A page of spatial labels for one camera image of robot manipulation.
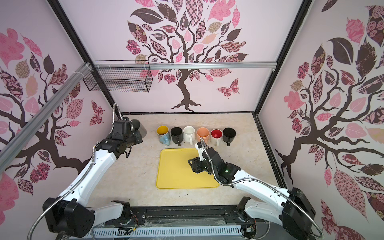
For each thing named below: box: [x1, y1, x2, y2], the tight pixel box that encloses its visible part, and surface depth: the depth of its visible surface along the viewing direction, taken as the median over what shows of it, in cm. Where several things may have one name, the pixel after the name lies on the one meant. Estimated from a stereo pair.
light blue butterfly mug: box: [156, 125, 171, 146], surface depth 97 cm
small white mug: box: [210, 128, 223, 146], surface depth 100 cm
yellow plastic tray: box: [156, 148, 220, 189], surface depth 92 cm
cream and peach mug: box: [196, 127, 210, 144], surface depth 100 cm
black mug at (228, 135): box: [222, 127, 237, 147], surface depth 99 cm
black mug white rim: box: [170, 126, 183, 147], surface depth 100 cm
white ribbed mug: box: [183, 125, 196, 146], surface depth 100 cm
